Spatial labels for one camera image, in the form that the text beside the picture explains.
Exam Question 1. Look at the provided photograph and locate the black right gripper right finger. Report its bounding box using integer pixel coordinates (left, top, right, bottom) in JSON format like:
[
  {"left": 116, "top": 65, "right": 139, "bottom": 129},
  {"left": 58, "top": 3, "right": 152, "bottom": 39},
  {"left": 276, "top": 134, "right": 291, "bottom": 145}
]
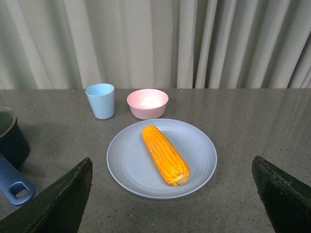
[{"left": 252, "top": 156, "right": 311, "bottom": 233}]

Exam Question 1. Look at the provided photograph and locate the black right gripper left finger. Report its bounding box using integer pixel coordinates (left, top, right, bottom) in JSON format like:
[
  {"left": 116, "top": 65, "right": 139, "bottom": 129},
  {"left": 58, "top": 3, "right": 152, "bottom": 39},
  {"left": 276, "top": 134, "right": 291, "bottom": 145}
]
[{"left": 0, "top": 158, "right": 93, "bottom": 233}]

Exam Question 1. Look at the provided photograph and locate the yellow corn cob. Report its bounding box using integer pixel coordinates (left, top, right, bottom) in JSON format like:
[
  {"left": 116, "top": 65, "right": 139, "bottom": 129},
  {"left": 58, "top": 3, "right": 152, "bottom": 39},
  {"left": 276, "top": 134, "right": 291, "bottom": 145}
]
[{"left": 142, "top": 125, "right": 191, "bottom": 186}]

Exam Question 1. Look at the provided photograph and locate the dark blue saucepan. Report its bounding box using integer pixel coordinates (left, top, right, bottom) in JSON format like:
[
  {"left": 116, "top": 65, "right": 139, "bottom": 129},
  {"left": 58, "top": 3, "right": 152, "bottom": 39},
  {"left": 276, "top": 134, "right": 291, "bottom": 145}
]
[{"left": 0, "top": 107, "right": 35, "bottom": 206}]

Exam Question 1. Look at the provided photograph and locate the light blue plate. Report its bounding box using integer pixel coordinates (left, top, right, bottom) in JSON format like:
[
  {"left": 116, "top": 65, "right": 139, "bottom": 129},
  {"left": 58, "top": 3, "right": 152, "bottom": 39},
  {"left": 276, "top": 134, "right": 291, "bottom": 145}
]
[{"left": 106, "top": 119, "right": 218, "bottom": 200}]

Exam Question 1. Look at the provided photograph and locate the light blue cup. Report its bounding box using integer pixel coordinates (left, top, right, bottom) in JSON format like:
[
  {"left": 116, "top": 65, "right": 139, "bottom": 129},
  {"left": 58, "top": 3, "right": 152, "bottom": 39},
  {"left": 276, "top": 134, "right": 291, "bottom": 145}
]
[{"left": 86, "top": 83, "right": 115, "bottom": 119}]

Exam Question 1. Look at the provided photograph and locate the pink bowl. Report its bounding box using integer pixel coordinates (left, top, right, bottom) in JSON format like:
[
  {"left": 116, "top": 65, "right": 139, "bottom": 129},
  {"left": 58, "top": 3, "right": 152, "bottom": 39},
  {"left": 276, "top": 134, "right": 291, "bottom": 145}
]
[{"left": 127, "top": 89, "right": 169, "bottom": 120}]

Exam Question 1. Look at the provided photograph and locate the white curtain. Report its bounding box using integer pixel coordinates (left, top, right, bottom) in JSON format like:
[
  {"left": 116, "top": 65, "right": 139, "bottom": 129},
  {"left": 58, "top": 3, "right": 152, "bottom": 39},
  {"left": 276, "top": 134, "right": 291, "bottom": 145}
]
[{"left": 0, "top": 0, "right": 311, "bottom": 89}]

